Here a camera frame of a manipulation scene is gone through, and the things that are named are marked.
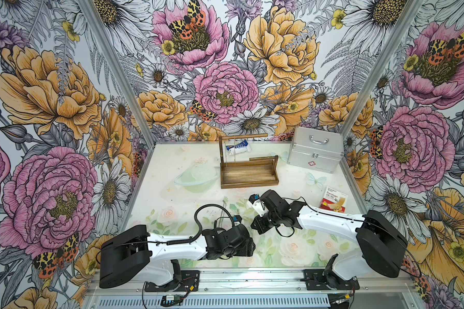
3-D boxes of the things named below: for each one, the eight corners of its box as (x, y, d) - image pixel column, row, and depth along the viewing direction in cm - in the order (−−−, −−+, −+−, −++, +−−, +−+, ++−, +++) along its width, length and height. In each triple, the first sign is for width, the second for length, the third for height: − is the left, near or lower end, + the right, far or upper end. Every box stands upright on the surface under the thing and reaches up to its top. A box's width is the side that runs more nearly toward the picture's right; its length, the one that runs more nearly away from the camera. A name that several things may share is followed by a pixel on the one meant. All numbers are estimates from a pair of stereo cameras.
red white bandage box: (317, 211, 96) (321, 205, 92) (322, 192, 103) (326, 186, 99) (339, 220, 93) (344, 215, 89) (343, 200, 100) (348, 194, 96)
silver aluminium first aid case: (286, 165, 113) (292, 145, 101) (290, 145, 124) (295, 124, 112) (332, 175, 109) (344, 156, 96) (331, 153, 120) (342, 132, 107)
